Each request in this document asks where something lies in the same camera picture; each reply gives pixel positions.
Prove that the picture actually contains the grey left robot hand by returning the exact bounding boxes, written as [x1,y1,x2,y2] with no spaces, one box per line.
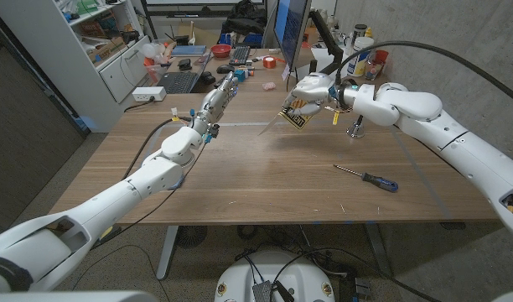
[192,71,240,135]

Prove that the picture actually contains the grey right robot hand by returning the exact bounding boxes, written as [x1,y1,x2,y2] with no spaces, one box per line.
[282,72,339,117]

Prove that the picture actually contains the yellow black bumper sticker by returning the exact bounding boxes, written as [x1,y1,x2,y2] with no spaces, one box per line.
[258,98,321,137]

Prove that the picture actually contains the dark open laptop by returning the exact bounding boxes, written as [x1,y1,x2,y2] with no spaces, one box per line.
[155,51,212,95]

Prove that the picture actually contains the red bowl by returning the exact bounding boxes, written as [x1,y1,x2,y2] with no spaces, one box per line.
[210,44,233,59]

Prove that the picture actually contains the black keyboard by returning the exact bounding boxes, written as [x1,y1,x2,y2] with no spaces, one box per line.
[228,45,252,67]

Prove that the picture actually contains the white labelled canister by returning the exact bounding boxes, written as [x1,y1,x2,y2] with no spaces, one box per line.
[346,36,376,78]

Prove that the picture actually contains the silver metal cone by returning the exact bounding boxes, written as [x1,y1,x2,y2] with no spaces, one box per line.
[345,114,365,139]

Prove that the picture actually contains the clear glass jar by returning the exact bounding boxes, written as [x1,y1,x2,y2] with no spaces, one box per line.
[364,58,384,81]

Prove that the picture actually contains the blue notebook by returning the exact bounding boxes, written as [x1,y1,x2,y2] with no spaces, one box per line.
[170,44,208,58]

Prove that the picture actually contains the black computer monitor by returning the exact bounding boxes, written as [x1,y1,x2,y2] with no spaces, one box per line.
[272,0,313,71]

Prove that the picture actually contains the white power strip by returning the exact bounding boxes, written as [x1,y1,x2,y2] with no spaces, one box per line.
[132,86,168,103]

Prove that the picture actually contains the black lidded bottle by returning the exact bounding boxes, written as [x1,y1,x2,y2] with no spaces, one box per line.
[351,23,368,43]

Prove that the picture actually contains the black backpack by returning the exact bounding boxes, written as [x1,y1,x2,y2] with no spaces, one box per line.
[220,0,267,37]

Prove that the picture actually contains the cardboard box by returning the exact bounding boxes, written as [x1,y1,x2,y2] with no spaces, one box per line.
[87,36,128,65]

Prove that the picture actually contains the black round floor fan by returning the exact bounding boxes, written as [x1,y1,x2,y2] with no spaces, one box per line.
[174,225,209,250]

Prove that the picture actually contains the white table leg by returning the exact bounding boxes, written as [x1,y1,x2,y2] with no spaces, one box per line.
[155,225,180,281]

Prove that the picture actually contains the white shelf cabinet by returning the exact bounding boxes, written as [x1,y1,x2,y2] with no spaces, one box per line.
[0,0,153,133]

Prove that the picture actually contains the white robot torso base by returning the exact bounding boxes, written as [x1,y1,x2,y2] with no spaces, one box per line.
[214,250,337,302]

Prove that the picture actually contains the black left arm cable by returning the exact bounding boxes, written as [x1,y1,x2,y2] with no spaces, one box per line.
[121,117,194,181]

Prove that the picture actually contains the blue black handled screwdriver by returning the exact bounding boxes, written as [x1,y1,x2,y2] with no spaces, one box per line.
[333,164,400,194]

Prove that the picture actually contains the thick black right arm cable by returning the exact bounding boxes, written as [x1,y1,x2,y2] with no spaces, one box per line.
[334,39,513,108]

